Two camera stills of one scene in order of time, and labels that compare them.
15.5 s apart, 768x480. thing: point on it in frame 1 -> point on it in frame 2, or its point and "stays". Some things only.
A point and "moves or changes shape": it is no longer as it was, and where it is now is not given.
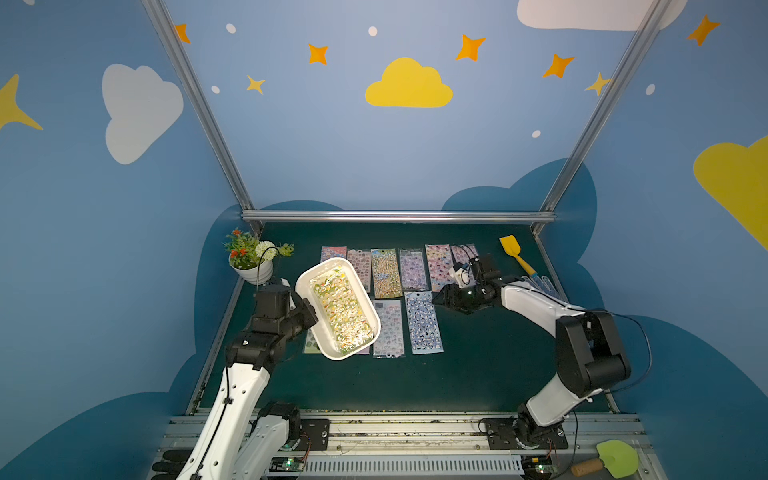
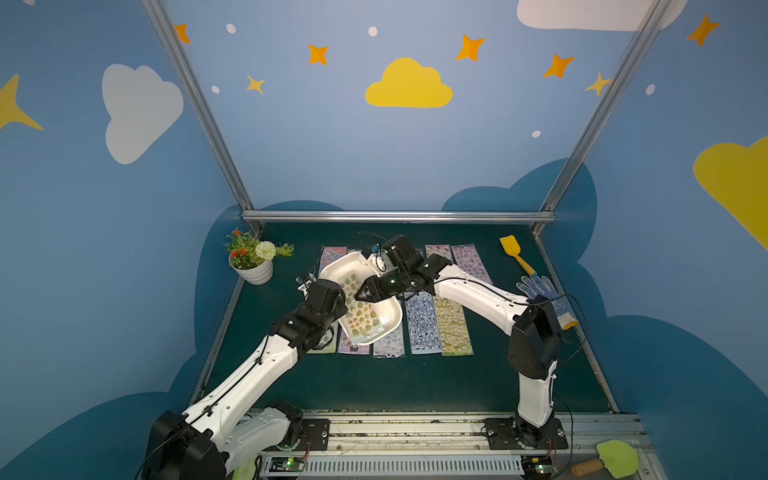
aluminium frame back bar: (396, 216) stays
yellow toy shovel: (511, 246) stays
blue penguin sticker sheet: (424, 328) stays
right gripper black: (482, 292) -> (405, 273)
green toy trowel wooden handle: (619, 458) stays
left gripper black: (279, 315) -> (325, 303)
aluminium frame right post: (547, 215) stays
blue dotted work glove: (542, 285) stays
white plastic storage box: (346, 315) moves or changes shape
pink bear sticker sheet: (462, 254) stays
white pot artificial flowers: (253, 259) stays
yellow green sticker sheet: (341, 308) -> (454, 335)
